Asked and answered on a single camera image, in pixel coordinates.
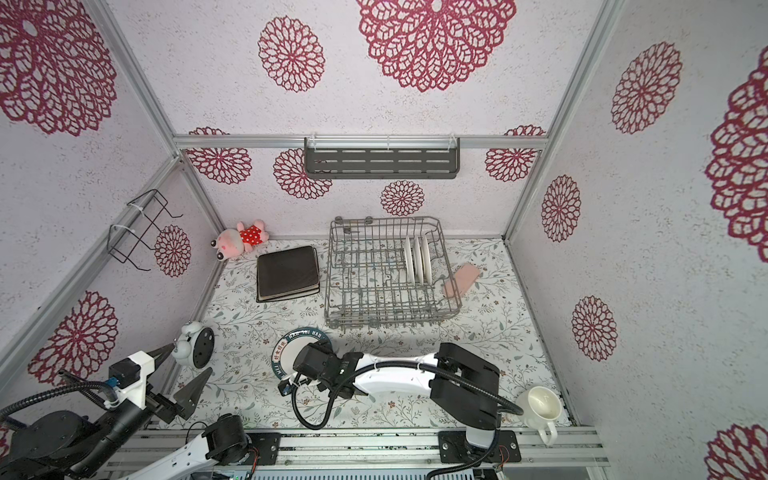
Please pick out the grey wall shelf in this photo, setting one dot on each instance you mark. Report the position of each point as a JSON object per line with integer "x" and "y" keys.
{"x": 386, "y": 160}

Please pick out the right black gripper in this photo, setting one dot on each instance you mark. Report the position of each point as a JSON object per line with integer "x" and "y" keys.
{"x": 324, "y": 347}

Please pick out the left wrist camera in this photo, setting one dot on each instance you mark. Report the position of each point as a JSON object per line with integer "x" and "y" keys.
{"x": 129, "y": 379}

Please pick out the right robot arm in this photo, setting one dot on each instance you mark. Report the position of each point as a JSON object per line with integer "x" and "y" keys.
{"x": 462, "y": 384}

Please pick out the pink sponge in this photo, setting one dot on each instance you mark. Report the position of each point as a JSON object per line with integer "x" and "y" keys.
{"x": 463, "y": 279}

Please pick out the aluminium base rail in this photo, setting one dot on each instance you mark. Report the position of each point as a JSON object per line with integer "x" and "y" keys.
{"x": 413, "y": 449}

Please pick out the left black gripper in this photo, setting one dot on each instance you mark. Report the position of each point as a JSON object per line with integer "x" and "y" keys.
{"x": 170, "y": 409}

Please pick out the white ceramic mug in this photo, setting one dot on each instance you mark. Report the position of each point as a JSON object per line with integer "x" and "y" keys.
{"x": 541, "y": 407}

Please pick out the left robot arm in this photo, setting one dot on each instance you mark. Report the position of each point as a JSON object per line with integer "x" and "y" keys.
{"x": 64, "y": 444}

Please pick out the black wire wall basket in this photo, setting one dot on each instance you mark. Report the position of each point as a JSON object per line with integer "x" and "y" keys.
{"x": 123, "y": 239}

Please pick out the white round plate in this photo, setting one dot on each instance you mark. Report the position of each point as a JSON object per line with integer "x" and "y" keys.
{"x": 290, "y": 345}
{"x": 422, "y": 260}
{"x": 408, "y": 259}

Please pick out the white round alarm clock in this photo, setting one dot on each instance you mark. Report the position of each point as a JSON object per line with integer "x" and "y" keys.
{"x": 195, "y": 346}

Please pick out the pink pig plush toy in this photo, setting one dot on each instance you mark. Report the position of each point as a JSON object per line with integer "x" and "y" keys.
{"x": 234, "y": 242}

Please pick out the grey wire dish rack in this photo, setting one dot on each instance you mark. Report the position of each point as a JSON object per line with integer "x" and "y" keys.
{"x": 366, "y": 276}

